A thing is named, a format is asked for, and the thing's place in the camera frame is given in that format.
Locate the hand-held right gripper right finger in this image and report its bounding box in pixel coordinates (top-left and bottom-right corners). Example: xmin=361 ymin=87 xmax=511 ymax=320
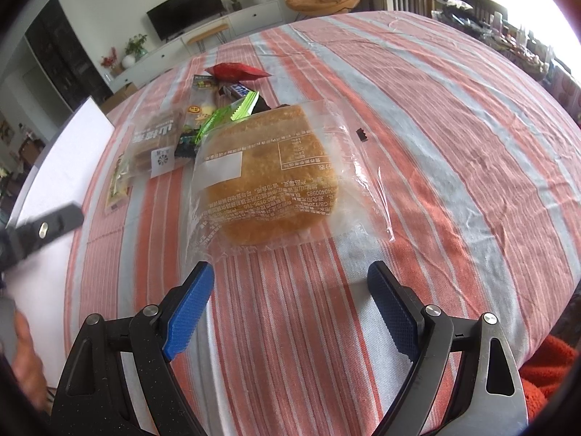
xmin=367 ymin=260 xmax=529 ymax=436

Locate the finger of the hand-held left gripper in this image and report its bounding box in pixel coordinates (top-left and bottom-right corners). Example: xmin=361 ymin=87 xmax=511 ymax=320
xmin=0 ymin=202 xmax=85 ymax=274

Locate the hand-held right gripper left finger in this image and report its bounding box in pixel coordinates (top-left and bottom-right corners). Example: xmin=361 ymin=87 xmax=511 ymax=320
xmin=48 ymin=261 xmax=215 ymax=436

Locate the white box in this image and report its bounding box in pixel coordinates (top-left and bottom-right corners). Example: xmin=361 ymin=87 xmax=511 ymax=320
xmin=0 ymin=95 xmax=116 ymax=393

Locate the clear bread packet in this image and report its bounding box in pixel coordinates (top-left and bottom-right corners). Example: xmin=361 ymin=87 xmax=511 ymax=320
xmin=190 ymin=99 xmax=397 ymax=265

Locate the green wafer packet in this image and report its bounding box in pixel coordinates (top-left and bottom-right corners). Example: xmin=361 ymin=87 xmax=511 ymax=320
xmin=199 ymin=91 xmax=260 ymax=136

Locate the person's left hand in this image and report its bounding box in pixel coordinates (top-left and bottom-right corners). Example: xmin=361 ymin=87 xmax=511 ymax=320
xmin=12 ymin=311 xmax=49 ymax=413

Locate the brown hawthorn slice packet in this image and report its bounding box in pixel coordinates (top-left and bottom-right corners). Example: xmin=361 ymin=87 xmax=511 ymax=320
xmin=126 ymin=108 xmax=188 ymax=179

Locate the cardboard box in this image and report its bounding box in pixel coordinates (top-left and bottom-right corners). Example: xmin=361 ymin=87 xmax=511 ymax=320
xmin=99 ymin=81 xmax=139 ymax=115

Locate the striped red grey bed sheet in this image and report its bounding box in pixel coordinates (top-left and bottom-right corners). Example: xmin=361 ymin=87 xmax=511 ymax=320
xmin=64 ymin=11 xmax=581 ymax=436

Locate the dark green snack packet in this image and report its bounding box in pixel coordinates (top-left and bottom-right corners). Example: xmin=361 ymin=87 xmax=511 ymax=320
xmin=178 ymin=128 xmax=203 ymax=160

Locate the orange red fleece clothing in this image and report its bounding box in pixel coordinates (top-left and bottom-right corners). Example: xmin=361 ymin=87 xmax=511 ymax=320
xmin=519 ymin=332 xmax=581 ymax=419

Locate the black display cabinet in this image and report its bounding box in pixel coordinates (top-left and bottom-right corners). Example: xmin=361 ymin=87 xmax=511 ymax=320
xmin=24 ymin=7 xmax=115 ymax=113

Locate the clear yellow label snack packet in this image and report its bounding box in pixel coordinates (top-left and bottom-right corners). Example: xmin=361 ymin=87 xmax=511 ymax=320
xmin=187 ymin=74 xmax=224 ymax=135

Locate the plant in white vase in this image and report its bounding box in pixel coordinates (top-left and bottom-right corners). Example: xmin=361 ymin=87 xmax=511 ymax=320
xmin=122 ymin=33 xmax=149 ymax=69

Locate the dark chocolate bar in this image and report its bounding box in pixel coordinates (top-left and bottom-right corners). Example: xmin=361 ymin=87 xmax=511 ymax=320
xmin=217 ymin=82 xmax=251 ymax=99

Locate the red snack packet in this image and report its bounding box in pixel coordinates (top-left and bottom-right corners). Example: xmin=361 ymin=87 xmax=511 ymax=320
xmin=204 ymin=62 xmax=274 ymax=84

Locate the wooden stool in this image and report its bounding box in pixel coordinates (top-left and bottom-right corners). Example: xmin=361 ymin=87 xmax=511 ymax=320
xmin=185 ymin=23 xmax=233 ymax=54

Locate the black flat television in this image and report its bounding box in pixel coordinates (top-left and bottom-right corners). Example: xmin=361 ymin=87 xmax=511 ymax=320
xmin=146 ymin=0 xmax=227 ymax=42

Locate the white television cabinet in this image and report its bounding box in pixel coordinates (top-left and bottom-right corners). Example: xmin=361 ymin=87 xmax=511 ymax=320
xmin=108 ymin=0 xmax=285 ymax=92

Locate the cluttered side table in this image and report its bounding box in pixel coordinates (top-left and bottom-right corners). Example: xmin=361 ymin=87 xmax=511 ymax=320
xmin=430 ymin=0 xmax=581 ymax=124

